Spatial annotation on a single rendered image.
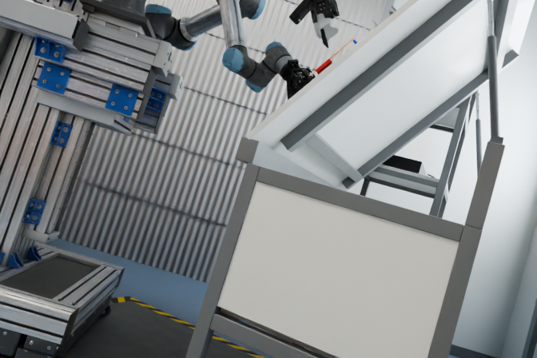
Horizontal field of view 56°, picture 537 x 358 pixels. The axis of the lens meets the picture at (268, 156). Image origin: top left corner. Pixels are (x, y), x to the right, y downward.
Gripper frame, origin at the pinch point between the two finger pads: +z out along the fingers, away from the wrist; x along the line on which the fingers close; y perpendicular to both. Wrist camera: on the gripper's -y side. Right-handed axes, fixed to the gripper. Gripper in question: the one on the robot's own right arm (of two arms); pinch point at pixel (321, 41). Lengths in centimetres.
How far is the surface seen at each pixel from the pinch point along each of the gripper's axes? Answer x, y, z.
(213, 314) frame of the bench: -34, -36, 79
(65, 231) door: 132, -241, 13
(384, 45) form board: -21.3, 20.9, 17.6
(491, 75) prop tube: -15, 45, 32
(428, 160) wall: 261, 11, 3
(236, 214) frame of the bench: -33, -26, 55
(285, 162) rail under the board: -8.5, -17.7, 39.1
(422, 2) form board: -27.0, 33.0, 11.9
